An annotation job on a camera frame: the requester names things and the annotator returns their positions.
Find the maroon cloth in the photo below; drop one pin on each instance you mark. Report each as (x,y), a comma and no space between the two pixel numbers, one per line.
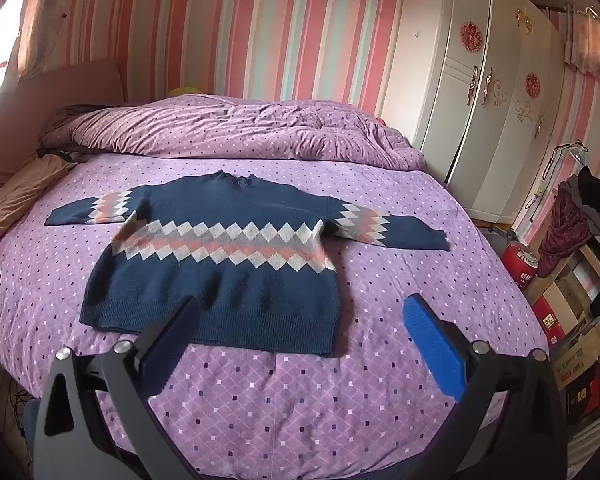
(562,230)

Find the white wardrobe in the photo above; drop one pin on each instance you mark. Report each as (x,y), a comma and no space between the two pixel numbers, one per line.
(460,110)

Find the dark brown blanket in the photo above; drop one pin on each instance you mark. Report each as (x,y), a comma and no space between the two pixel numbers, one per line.
(65,116)

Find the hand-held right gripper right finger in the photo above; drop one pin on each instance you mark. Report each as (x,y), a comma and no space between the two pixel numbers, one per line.
(436,352)

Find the red fire extinguisher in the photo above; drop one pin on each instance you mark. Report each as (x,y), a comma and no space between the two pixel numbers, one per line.
(520,262)

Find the tan cloth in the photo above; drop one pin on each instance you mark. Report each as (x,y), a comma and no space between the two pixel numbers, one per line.
(15,200)

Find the pink valance curtain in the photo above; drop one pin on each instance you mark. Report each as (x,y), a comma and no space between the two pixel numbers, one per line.
(592,45)

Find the dark hanging clothes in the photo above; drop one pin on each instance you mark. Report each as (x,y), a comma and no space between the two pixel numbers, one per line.
(592,195)

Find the yellow object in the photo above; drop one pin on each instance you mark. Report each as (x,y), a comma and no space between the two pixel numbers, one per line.
(190,91)

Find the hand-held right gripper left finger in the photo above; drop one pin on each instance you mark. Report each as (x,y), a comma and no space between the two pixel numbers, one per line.
(172,342)

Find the purple dotted bed sheet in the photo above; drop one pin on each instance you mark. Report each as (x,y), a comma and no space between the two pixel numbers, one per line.
(305,410)

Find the navy diamond-pattern knit sweater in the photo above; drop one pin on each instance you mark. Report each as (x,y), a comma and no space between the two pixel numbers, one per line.
(220,290)

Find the pink window curtain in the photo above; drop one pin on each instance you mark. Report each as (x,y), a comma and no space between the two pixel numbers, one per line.
(40,15)

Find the wooden rack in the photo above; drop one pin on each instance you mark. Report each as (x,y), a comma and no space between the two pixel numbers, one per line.
(587,260)

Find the clothes hanger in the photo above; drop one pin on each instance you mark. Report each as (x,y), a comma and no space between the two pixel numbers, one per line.
(565,152)

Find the black box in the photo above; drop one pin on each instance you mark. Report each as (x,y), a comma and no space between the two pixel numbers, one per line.
(585,392)

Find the pink headboard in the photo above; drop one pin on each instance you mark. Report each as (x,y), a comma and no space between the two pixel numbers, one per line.
(80,85)

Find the purple dotted quilt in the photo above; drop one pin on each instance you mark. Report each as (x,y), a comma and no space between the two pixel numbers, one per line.
(240,130)

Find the red box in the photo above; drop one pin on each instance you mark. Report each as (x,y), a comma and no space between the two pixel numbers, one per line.
(547,317)

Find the brown cardboard box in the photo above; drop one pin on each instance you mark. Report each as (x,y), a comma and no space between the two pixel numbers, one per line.
(577,355)

